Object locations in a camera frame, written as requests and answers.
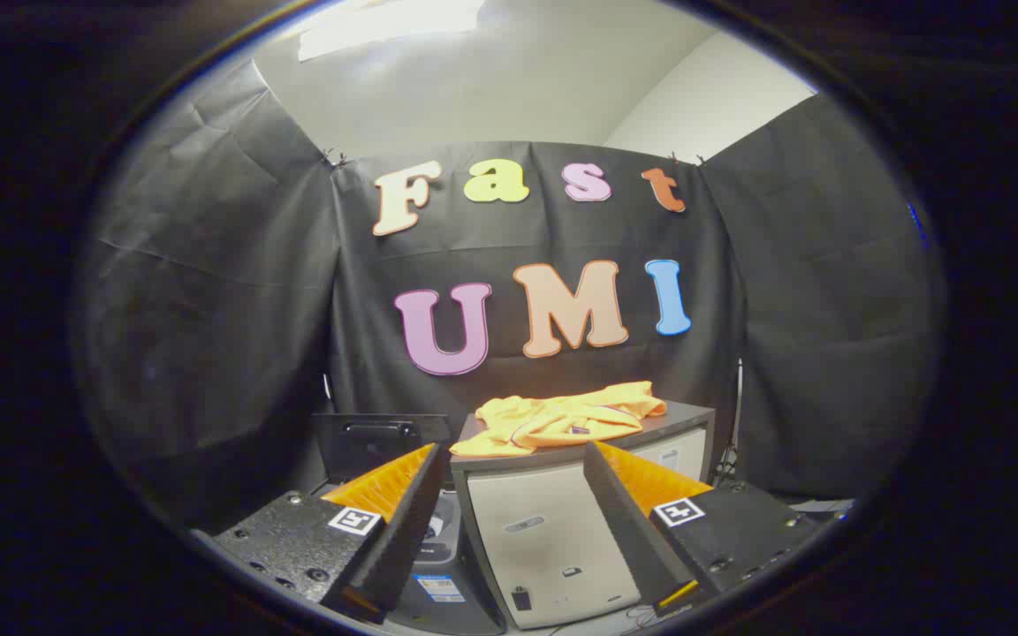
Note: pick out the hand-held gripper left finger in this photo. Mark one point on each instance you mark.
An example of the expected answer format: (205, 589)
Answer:
(403, 521)

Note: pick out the grey washing machine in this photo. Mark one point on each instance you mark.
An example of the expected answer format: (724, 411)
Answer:
(452, 565)

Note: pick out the grey cabinet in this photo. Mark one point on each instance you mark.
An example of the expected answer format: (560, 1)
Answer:
(535, 539)

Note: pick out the thin white pole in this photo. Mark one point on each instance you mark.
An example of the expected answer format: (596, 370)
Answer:
(737, 406)

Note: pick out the orange yellow shirt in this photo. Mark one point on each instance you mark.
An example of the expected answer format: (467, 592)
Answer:
(553, 420)

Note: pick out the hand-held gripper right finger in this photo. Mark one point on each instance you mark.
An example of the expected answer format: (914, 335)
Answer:
(628, 521)

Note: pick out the black backdrop cloth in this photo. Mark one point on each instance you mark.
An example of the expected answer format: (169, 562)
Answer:
(235, 336)

